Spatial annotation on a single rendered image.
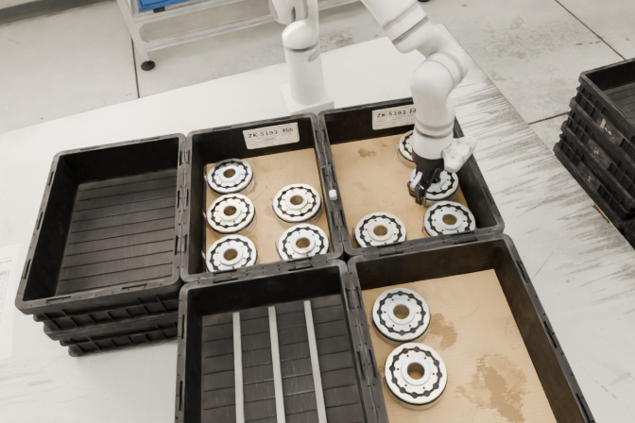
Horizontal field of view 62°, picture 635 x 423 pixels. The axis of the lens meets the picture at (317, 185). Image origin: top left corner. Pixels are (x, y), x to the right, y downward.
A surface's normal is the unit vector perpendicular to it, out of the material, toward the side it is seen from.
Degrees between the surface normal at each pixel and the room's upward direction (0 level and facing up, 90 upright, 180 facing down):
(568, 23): 0
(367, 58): 0
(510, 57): 0
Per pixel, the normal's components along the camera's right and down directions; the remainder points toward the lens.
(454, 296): -0.08, -0.65
